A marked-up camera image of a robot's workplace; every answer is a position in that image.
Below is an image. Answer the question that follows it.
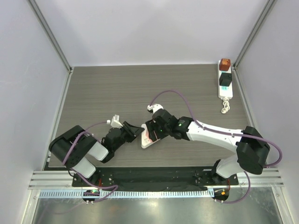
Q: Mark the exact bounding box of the aluminium frame post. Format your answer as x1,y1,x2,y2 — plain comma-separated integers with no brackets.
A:
233,0,277,70
27,0,72,73

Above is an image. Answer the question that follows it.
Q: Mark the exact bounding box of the right aluminium frame post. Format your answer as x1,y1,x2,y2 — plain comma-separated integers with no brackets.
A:
233,0,277,70

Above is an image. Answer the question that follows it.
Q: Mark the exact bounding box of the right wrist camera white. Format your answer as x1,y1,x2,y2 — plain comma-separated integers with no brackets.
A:
147,104,163,114

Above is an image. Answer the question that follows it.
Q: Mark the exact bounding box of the white power strip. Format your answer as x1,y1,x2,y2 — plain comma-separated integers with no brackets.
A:
217,58,233,99

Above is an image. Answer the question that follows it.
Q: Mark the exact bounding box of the black plug adapter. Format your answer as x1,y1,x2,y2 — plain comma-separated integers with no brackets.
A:
219,72,232,87

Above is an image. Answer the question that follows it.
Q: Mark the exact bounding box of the white triangular socket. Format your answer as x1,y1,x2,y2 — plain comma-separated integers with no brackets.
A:
141,124,160,149

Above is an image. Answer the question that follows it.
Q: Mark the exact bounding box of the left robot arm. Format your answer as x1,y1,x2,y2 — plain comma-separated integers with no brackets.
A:
49,121,144,187

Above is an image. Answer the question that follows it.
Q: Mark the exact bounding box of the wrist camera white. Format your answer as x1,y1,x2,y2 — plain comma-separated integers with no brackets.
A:
106,114,123,128
147,104,163,114

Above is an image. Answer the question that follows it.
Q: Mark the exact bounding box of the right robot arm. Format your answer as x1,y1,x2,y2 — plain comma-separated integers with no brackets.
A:
142,109,270,185

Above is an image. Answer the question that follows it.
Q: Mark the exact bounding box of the white coiled power cord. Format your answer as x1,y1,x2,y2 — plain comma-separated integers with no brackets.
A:
221,97,231,114

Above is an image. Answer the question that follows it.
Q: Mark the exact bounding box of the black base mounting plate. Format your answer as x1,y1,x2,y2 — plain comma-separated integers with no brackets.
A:
72,166,239,190

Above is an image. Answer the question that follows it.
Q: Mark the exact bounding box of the red-brown plug adapter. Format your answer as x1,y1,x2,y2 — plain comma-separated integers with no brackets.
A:
219,58,231,71

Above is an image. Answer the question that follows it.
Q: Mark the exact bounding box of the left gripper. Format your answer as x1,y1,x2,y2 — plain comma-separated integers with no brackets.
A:
113,121,143,151

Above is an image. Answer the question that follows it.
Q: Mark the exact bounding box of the left aluminium frame post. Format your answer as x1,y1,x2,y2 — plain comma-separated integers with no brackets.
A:
27,0,72,73

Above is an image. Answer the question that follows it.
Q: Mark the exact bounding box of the white slotted cable duct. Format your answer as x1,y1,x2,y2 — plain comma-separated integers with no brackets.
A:
39,189,214,199

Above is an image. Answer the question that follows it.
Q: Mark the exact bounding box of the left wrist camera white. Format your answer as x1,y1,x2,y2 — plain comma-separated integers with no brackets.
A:
106,114,123,128

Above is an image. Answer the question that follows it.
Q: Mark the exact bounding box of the pink cube plug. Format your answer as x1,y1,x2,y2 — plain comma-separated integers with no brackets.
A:
142,129,153,142

